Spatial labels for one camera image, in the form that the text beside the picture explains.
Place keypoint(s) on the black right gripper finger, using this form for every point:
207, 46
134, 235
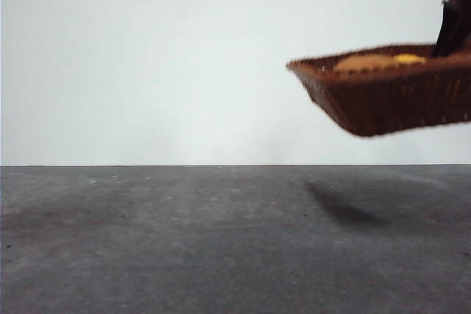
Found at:
465, 34
447, 31

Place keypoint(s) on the brown wicker basket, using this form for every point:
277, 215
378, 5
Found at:
397, 104

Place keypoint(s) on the brown potato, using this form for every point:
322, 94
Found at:
362, 63

